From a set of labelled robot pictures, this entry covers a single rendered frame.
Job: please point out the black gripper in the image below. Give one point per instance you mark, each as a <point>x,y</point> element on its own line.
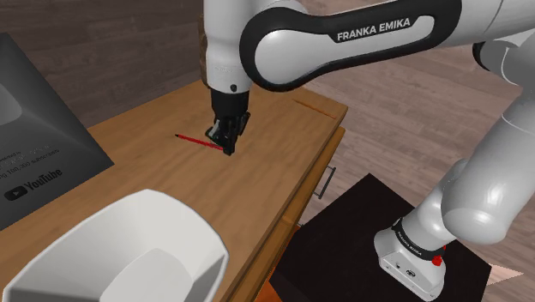
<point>230,103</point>

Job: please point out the red pencil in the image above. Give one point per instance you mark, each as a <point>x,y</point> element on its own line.
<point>194,140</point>

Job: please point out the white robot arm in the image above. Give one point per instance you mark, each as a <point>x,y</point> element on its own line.
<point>376,50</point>

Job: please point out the wooden desk with drawer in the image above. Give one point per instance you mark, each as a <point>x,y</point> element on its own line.
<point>267,167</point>

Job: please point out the thin orange pencil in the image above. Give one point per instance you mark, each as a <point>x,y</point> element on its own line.
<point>314,108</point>

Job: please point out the black robot stand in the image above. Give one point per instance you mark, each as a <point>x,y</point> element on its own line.
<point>334,251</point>

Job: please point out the white bowl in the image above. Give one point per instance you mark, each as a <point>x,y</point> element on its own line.
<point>117,247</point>

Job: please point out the dark grey plaque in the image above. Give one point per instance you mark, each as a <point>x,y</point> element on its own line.
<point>46,138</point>

